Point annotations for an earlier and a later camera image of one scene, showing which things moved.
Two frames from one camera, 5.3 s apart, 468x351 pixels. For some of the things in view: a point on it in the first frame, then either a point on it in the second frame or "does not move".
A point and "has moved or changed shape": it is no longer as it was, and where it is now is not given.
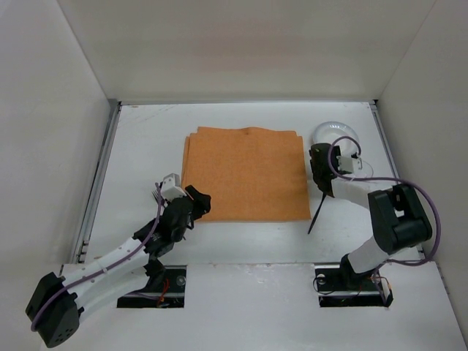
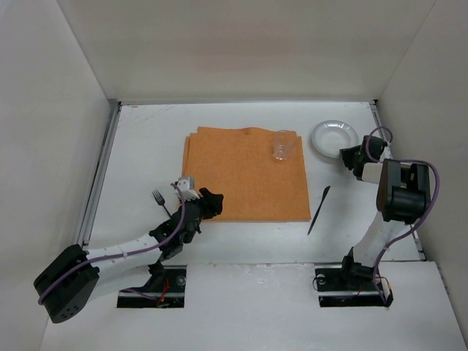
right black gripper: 322,179 → 351,158
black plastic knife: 317,213 does not move
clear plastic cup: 365,171 has moved or changed shape
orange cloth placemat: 257,174 does not move
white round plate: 338,134 does not move
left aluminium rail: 96,182 does not move
